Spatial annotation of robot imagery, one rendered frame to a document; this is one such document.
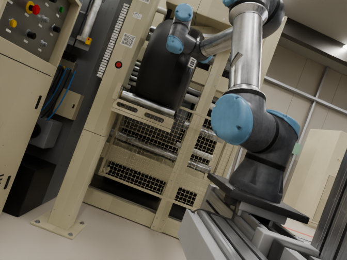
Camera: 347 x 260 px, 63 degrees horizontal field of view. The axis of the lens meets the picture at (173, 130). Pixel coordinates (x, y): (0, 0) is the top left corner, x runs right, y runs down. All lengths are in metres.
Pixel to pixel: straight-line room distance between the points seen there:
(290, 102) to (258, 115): 8.08
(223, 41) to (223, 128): 0.53
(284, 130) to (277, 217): 0.23
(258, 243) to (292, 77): 8.33
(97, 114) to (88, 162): 0.30
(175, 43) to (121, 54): 0.65
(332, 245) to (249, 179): 0.24
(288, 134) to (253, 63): 0.21
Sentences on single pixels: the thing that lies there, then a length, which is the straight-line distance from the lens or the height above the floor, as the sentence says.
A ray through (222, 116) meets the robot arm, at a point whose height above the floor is 0.88.
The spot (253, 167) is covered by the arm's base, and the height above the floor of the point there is 0.78.
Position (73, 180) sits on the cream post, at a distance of 1.83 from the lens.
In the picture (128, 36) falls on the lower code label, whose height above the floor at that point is 1.24.
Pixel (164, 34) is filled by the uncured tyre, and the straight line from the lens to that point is 1.62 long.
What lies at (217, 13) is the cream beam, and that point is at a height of 1.69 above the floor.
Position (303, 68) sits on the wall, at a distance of 9.09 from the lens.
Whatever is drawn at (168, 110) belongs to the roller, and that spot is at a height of 0.90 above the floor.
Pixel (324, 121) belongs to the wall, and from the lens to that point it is 9.37.
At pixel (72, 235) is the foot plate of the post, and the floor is 0.01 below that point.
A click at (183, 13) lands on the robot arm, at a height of 1.27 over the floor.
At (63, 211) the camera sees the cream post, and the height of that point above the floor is 0.11.
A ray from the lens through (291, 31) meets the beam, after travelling 7.29.
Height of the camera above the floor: 0.80
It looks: level
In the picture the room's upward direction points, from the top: 21 degrees clockwise
